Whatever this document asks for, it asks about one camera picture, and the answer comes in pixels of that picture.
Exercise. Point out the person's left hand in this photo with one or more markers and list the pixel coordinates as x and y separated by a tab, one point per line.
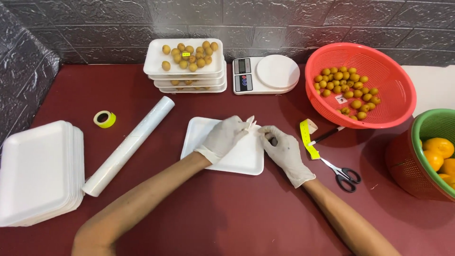
222	137

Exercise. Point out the orange fruit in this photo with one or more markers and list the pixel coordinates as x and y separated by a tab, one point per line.
439	146
433	161
448	167
447	179

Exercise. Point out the person's right hand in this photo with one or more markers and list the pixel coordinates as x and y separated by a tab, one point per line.
286	153

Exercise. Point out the dark red plastic basket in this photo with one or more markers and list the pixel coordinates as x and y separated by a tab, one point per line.
401	163

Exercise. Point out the person's left fingers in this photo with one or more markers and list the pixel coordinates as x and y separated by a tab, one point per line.
243	125

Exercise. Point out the single white foam tray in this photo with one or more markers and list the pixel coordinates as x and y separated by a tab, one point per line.
245	156

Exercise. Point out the red plastic colander basket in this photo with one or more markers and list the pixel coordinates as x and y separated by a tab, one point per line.
387	81

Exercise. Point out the wrapped foam tray of longans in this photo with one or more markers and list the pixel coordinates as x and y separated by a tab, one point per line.
217	90
222	75
220	83

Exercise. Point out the small white paper tag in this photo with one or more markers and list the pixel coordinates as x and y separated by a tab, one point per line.
341	99

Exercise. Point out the white board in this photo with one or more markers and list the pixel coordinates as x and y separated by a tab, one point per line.
433	89

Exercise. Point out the white digital kitchen scale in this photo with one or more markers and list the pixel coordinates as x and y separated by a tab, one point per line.
277	73

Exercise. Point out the yellow label tape roll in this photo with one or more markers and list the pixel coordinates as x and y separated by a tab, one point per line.
108	122

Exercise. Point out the person's right fingers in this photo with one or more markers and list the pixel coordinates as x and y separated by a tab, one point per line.
271	131

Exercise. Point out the green plastic basket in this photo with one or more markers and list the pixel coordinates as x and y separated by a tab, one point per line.
419	128

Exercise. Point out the yellow label strip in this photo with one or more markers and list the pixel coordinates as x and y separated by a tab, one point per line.
306	138

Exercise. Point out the stack of empty foam trays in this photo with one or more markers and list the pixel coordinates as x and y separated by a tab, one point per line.
33	174

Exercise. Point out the group of packed longan fruits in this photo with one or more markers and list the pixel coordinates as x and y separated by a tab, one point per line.
193	57

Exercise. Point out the heap of loose longan fruits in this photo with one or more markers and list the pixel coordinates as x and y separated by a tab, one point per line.
346	89

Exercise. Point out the clear cling film roll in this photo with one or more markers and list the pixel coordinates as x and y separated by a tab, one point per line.
128	145

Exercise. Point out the foam tray with yellow sticker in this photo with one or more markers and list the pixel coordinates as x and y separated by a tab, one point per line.
154	58

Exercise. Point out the black and white pen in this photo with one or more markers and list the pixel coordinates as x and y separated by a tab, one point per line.
327	135

